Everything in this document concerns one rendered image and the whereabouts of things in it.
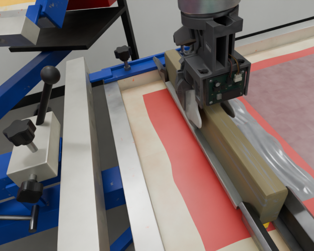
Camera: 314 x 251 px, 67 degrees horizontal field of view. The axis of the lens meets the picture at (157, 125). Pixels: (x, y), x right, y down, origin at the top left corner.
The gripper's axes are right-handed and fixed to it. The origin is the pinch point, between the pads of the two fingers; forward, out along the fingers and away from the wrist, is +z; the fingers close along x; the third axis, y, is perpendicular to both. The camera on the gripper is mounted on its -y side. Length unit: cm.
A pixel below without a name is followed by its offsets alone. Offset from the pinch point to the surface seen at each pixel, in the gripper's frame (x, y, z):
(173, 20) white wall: 54, -200, 55
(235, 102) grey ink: 10.1, -6.4, 4.7
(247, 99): 13.6, -7.2, 5.5
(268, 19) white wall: 161, -200, 79
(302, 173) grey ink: 10.9, 14.1, 5.1
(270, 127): 12.7, 2.8, 5.5
